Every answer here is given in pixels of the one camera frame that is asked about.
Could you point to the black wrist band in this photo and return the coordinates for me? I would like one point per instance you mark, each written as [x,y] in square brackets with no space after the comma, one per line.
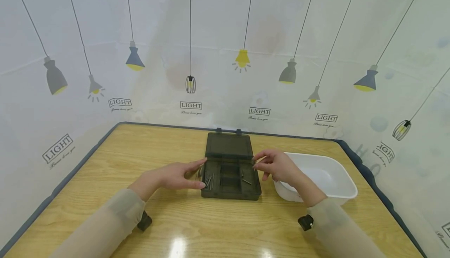
[305,222]
[145,221]

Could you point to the pile of steel nails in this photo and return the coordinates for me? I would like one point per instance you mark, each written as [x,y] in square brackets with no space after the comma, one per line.
[209,181]

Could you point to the person's left thumb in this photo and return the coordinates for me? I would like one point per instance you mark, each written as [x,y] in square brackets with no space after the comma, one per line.
[192,184]

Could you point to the person's right fingers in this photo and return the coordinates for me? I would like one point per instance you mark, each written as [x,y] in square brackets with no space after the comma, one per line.
[266,175]

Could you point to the person's right index finger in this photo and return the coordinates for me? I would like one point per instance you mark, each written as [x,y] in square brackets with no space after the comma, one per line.
[263,155]

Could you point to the person's right thumb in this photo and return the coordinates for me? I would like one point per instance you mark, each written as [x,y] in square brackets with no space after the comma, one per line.
[262,166]

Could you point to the person's left forearm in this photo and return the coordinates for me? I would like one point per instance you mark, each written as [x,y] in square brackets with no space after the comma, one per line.
[105,223]

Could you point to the person's right hand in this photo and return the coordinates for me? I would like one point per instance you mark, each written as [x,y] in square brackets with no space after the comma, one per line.
[281,169]

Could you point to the person's left hand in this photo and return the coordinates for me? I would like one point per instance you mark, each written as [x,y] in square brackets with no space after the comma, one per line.
[168,178]

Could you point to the person's right forearm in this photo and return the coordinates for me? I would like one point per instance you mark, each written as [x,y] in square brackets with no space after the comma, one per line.
[337,226]

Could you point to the white plastic basin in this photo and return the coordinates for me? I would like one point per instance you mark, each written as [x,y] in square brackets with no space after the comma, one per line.
[327,176]

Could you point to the dark translucent compartment box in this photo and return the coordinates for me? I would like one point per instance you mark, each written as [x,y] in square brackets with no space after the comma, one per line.
[229,146]

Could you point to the person's left index finger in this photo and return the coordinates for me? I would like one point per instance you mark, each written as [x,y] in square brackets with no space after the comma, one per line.
[195,163]

